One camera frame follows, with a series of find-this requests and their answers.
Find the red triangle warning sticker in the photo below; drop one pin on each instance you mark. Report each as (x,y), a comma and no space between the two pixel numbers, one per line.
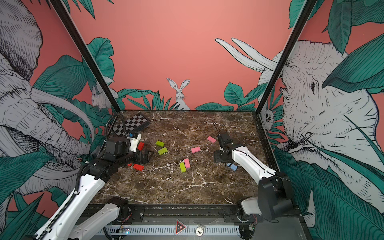
(180,227)

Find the red block near button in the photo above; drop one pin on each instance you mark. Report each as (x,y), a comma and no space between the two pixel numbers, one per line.
(141,146)

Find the white slotted cable duct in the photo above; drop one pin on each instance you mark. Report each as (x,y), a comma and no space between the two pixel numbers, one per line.
(168,230)

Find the black right corner post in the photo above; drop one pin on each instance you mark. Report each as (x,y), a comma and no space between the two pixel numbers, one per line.
(298,27)

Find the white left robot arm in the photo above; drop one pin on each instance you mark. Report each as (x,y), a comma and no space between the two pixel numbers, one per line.
(119,151)

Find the green block far left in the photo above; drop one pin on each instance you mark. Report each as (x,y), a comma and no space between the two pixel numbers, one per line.
(160,144)

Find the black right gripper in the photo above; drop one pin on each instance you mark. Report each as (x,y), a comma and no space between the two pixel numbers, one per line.
(217,156)

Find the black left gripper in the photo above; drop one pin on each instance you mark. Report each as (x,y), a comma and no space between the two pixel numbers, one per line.
(141,160)

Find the black left corner post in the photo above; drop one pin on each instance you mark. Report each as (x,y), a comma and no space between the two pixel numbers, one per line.
(67,21)

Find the folded black chess board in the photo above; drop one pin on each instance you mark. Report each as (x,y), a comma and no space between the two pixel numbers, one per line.
(132,123)

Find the black front rail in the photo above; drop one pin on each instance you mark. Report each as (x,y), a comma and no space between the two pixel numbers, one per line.
(229,213)

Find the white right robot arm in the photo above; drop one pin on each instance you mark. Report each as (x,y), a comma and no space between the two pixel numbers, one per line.
(275,193)

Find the black corner post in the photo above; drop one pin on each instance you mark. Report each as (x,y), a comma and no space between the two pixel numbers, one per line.
(298,27)
(67,21)

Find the red block front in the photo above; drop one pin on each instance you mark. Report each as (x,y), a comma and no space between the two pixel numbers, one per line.
(138,167)

